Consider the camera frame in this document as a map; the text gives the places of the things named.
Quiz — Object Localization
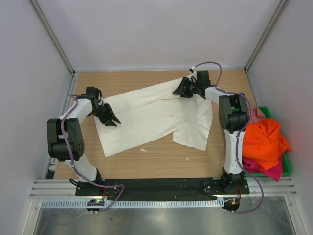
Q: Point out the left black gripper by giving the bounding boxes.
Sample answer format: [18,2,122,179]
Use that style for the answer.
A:
[90,103,120,127]

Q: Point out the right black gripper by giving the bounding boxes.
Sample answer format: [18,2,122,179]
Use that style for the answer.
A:
[172,77,200,99]

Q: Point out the cream white t shirt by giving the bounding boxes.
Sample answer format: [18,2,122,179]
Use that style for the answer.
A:
[95,78,213,157]

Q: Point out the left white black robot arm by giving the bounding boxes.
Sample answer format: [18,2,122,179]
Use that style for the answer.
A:
[47,87,120,197]

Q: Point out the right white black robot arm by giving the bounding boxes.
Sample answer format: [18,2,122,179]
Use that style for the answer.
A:
[173,69,251,194]

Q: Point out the pink t shirt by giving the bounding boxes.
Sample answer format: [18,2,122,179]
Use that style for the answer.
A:
[249,106,267,124]

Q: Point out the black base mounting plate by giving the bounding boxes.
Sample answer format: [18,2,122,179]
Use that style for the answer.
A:
[74,177,250,197]

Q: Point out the orange t shirt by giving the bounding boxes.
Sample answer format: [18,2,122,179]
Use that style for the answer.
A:
[242,118,292,170]

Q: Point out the magenta t shirt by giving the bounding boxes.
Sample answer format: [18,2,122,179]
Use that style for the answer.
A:
[243,155,283,181]

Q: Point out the green plastic bin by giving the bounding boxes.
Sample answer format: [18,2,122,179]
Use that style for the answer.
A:
[242,107,292,181]

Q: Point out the white slotted cable duct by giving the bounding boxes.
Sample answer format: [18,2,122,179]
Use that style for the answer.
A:
[41,198,224,209]

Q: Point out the left aluminium corner post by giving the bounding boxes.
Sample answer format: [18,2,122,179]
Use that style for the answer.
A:
[28,0,75,77]

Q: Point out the aluminium corner post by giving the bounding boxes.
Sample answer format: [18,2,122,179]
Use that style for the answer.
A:
[28,0,75,77]
[244,0,290,74]

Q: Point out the right aluminium corner post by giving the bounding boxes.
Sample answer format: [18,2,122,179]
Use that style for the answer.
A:
[244,0,290,74]

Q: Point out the aluminium front frame rail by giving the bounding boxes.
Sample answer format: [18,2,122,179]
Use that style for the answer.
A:
[30,176,297,199]

